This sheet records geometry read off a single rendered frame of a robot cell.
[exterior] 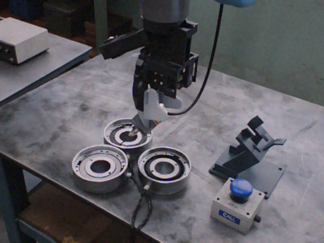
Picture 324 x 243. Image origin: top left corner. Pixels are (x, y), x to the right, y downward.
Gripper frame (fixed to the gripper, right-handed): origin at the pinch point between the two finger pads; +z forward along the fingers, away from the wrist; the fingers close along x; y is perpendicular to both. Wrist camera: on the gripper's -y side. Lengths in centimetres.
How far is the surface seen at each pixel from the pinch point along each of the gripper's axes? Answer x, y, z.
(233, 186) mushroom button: -1.6, 18.9, 5.9
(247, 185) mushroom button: 0.0, 20.9, 5.7
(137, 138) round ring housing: 4.8, -6.0, 11.0
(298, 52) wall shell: 161, -8, 53
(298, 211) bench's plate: 7.1, 29.4, 13.2
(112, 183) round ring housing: -9.8, -1.3, 10.1
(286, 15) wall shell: 161, -19, 35
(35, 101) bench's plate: 3.9, -35.7, 12.8
